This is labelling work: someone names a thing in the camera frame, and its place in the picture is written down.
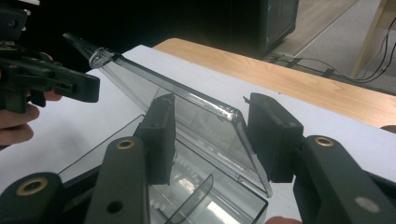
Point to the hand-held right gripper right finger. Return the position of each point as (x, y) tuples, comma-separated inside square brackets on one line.
[(274, 137)]

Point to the black curtain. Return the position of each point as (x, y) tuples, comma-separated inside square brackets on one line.
[(155, 18)]

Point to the wooden table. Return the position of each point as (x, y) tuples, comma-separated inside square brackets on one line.
[(280, 74)]

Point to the clear grey divided plastic box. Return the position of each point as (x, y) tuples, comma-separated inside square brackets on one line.
[(202, 124)]

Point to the white board sheet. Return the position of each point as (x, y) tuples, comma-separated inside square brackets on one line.
[(202, 77)]

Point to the dark glass cabinet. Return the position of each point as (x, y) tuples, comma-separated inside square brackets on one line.
[(280, 18)]

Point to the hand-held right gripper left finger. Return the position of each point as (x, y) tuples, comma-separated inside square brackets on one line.
[(160, 140)]

